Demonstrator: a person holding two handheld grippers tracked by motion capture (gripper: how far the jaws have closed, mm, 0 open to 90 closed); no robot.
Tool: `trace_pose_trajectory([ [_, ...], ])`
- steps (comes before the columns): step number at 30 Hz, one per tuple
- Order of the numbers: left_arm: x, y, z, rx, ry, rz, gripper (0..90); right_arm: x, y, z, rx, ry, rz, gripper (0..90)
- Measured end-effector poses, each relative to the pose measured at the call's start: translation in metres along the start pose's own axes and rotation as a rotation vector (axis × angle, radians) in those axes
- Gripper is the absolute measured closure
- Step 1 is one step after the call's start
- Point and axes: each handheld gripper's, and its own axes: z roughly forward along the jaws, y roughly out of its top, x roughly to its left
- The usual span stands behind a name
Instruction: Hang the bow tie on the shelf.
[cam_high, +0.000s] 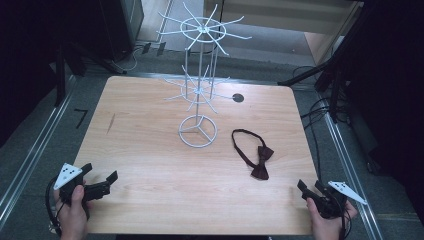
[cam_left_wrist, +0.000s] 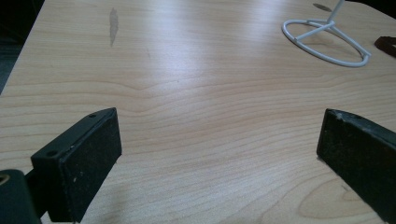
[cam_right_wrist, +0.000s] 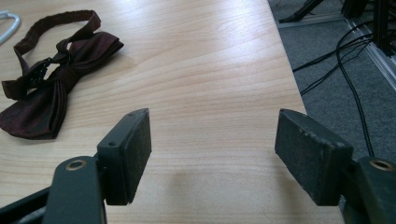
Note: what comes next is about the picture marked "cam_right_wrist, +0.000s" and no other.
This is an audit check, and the black metal stand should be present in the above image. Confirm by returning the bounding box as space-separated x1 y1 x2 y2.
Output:
340 0 396 58

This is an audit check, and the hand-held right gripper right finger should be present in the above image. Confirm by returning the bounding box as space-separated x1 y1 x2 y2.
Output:
274 108 355 207

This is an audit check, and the grey metal hoop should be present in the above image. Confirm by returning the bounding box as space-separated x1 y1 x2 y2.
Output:
0 10 21 45

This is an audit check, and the black cable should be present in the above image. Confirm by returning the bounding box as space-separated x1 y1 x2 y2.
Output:
335 21 375 158
292 32 375 96

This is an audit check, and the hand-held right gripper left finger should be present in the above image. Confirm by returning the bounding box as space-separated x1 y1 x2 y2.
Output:
96 107 153 206

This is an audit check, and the dark red bow tie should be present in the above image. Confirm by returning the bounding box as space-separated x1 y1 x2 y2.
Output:
0 9 125 140

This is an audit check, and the black stand leg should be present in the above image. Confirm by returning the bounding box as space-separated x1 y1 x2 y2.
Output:
277 0 325 24

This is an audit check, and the grey floor rail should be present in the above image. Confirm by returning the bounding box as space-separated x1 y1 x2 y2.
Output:
276 12 396 91

